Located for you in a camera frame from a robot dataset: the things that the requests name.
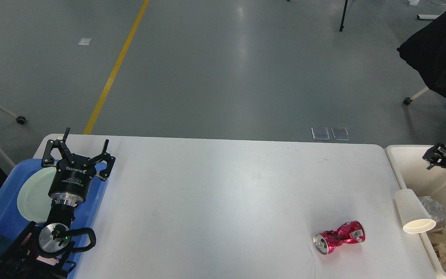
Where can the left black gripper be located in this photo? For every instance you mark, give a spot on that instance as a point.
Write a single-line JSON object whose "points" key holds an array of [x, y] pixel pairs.
{"points": [[72, 180]]}

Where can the green plate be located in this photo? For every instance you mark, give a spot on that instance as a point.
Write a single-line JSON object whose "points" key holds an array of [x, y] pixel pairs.
{"points": [[33, 202]]}

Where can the aluminium foil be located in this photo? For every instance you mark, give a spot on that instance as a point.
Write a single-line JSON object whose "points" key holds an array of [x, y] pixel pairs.
{"points": [[436, 210]]}

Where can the white paper cup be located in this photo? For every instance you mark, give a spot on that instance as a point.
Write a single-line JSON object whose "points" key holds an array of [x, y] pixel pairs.
{"points": [[414, 217]]}

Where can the pink ribbed mug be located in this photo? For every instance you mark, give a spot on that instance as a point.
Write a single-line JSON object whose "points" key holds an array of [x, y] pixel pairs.
{"points": [[54, 257]]}

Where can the crushed red can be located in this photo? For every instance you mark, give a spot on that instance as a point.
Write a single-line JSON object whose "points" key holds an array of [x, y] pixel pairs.
{"points": [[351, 232]]}

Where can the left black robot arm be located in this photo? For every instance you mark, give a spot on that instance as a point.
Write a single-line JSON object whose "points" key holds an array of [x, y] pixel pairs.
{"points": [[62, 229]]}

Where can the white plastic bin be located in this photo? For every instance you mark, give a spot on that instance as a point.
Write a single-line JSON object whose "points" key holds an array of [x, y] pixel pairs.
{"points": [[411, 172]]}

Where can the black jacket on chair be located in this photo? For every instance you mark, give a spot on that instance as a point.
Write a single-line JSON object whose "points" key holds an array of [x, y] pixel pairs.
{"points": [[425, 52]]}

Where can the black tripod leg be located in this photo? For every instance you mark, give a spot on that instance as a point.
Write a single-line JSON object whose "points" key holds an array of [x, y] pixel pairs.
{"points": [[342, 22]]}

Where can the white desk frame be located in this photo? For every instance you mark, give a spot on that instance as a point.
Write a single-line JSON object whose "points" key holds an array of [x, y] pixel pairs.
{"points": [[424, 3]]}

